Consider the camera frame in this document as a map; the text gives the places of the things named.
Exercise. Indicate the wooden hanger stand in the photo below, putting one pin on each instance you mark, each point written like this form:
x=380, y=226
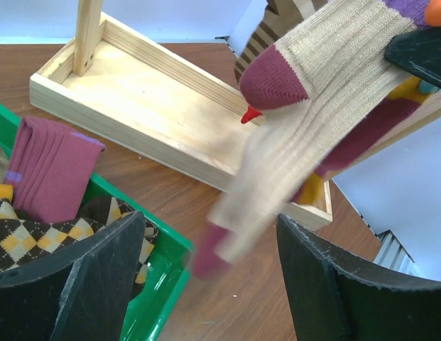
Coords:
x=117, y=83

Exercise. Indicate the green plastic tray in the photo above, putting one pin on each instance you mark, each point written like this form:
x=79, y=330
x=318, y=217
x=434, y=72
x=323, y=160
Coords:
x=166, y=278

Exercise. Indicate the orange plastic clothes peg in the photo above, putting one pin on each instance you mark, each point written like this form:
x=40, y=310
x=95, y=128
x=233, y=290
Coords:
x=433, y=13

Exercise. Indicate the brown striped sock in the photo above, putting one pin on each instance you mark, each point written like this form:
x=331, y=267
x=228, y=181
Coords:
x=278, y=18

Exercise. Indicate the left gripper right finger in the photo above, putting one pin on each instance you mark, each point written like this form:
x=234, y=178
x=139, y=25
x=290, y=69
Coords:
x=336, y=295

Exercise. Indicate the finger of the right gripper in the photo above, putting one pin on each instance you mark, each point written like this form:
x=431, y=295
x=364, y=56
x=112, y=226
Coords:
x=418, y=53

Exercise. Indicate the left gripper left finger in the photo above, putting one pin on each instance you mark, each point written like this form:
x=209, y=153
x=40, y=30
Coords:
x=78, y=293

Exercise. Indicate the teal plastic clothes peg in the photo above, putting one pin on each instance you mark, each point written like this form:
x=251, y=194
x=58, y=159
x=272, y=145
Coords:
x=425, y=87

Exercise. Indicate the cream maroon purple sock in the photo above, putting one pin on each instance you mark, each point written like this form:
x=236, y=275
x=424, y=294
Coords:
x=313, y=86

